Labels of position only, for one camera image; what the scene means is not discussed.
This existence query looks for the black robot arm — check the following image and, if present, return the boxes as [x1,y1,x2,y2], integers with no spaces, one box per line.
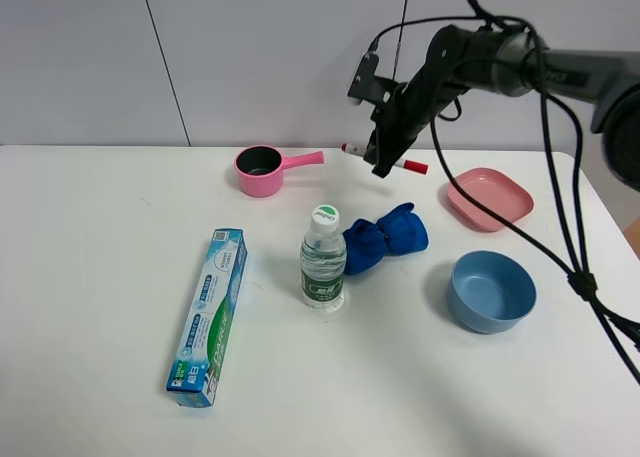
[348,25,639,189]

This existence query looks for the black cable bundle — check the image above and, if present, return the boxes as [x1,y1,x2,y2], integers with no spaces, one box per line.
[368,0,640,386]

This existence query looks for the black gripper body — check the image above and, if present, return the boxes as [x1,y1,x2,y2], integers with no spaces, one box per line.
[370,25,481,142]

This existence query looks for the toothpaste box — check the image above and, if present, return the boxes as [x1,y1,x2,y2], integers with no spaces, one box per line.
[166,228,248,408]

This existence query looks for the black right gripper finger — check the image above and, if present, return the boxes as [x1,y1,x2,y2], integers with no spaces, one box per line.
[363,124,387,166]

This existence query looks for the clear water bottle green label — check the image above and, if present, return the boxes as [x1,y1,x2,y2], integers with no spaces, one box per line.
[300,204,347,312]

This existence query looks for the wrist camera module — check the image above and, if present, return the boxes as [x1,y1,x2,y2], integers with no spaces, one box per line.
[347,51,399,106]

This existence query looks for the pink square plate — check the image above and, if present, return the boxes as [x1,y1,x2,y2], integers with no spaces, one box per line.
[447,167,534,232]

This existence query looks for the pink saucepan with handle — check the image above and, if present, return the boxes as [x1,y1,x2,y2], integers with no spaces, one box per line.
[234,145,324,198]

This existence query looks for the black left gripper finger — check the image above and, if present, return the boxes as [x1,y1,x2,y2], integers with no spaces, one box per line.
[372,129,417,178]

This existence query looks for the blue bowl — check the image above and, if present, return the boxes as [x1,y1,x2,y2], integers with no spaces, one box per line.
[447,250,537,334]

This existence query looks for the red and white marker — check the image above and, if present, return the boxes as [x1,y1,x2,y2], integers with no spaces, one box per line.
[341,143,429,175]

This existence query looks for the blue cloth bundle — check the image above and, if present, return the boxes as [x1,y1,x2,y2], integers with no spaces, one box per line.
[343,202,429,276]

